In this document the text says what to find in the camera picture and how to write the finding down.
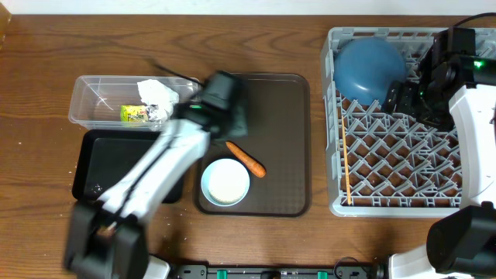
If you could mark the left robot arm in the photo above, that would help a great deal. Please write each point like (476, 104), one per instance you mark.
(107, 238)

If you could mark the grey dishwasher rack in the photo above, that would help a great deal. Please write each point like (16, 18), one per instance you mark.
(398, 168)

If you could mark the orange carrot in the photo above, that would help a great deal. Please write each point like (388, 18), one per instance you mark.
(251, 164)

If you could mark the light blue bowl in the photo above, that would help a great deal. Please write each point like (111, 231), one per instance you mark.
(225, 182)

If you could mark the clear plastic bin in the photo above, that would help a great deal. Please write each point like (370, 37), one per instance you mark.
(97, 100)

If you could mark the white napkin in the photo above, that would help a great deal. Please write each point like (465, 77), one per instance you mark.
(158, 98)

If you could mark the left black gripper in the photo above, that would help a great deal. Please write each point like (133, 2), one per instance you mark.
(242, 112)

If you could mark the brown serving tray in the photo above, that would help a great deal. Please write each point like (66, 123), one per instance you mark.
(278, 137)

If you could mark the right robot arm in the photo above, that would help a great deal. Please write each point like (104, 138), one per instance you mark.
(456, 90)

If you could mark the wooden chopstick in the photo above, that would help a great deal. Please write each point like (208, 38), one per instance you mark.
(346, 165)

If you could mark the dark blue plate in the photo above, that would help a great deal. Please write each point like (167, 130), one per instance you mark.
(365, 68)

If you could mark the black plastic bin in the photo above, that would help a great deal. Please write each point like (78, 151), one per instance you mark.
(106, 157)

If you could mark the yellow foil snack wrapper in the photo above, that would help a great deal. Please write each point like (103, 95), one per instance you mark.
(137, 113)

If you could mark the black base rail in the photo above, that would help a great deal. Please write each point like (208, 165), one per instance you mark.
(341, 271)

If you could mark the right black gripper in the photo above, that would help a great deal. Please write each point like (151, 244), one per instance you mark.
(406, 91)

